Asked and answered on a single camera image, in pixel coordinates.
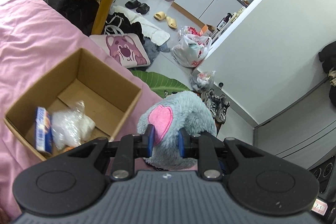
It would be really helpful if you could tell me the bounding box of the teal plush toy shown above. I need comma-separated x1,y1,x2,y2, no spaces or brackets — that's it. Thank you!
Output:
137,91,217,170

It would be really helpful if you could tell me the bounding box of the grey plastic bag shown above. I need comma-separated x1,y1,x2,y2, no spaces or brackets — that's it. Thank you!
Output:
190,70,216,93

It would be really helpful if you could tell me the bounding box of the white floor towel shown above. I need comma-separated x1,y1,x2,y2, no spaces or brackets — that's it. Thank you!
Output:
109,6,170,46

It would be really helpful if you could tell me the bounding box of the pink bed sheet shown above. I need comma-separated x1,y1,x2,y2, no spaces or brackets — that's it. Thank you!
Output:
0,0,200,222

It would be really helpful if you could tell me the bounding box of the grey white sneaker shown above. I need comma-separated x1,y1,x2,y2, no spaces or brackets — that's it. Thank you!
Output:
207,95,230,124

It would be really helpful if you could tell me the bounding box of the yellow slipper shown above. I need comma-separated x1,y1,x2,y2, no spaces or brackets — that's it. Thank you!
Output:
154,11,166,21
166,16,178,30

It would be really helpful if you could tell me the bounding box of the pink bear cushion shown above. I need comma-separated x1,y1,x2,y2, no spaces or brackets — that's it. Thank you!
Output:
89,34,151,68

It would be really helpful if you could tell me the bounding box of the left yellow slipper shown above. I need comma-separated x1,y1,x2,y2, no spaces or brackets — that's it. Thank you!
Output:
154,11,166,21

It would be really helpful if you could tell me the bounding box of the white kitchen cabinet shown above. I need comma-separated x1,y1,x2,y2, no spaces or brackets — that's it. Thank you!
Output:
171,0,247,27

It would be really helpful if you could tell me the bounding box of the right yellow slipper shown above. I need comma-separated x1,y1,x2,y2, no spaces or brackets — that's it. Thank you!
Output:
166,16,178,30

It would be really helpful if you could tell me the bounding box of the clear bubble wrap bag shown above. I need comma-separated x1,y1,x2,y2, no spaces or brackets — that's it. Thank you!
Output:
51,100,96,151

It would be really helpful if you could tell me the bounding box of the cardboard box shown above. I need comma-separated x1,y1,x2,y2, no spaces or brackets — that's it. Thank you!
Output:
4,48,141,161

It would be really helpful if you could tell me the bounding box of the green leaf cartoon rug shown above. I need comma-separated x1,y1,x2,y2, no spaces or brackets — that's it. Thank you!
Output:
131,70,190,98

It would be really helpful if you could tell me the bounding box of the black slipper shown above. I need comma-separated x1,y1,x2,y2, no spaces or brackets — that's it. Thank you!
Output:
125,0,141,10
136,3,150,15

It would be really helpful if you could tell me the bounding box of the white red shopping bag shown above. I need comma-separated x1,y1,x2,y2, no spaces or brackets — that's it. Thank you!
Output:
170,26,213,68

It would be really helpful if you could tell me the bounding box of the white refrigerator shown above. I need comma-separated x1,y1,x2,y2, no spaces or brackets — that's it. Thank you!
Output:
200,0,335,168

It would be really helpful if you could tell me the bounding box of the right black slipper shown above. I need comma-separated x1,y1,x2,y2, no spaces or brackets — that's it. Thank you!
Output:
136,3,150,15

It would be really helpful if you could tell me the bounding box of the black white clothing pile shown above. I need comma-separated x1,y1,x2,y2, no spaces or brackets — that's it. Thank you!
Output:
103,12,145,44

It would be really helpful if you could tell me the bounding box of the blue packaged box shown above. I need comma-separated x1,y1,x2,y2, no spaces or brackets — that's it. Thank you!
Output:
35,107,53,155

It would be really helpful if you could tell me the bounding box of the grey fluffy mat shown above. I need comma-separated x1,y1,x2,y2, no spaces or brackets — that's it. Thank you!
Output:
143,37,170,63

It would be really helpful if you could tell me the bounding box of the left black slipper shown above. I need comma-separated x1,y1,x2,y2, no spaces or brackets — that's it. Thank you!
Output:
125,0,141,10

